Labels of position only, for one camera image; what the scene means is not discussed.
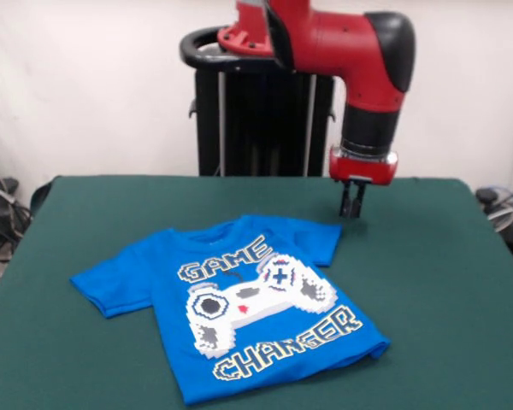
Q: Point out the dark green table cloth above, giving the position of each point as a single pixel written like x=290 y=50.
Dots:
x=410 y=277

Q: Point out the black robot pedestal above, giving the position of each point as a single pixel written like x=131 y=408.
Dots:
x=256 y=119

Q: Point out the blue printed t-shirt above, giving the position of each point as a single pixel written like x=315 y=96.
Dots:
x=154 y=265

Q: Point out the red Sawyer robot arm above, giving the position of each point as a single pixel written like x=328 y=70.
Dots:
x=350 y=51

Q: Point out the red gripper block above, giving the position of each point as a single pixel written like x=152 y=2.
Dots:
x=361 y=168

